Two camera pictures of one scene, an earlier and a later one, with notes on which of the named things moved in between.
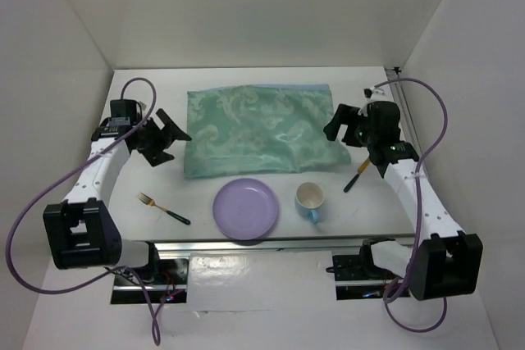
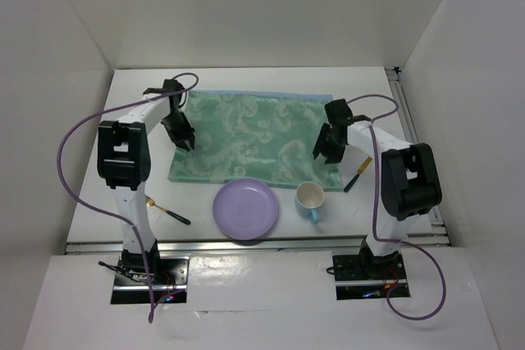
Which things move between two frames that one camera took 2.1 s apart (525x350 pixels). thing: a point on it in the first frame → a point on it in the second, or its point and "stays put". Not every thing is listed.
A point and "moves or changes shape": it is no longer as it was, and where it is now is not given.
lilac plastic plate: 245,209 stays put
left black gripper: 155,155 → 186,133
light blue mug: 308,197 stays put
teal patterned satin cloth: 259,129 moves or changes shape
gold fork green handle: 148,200 stays put
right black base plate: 358,267 stays put
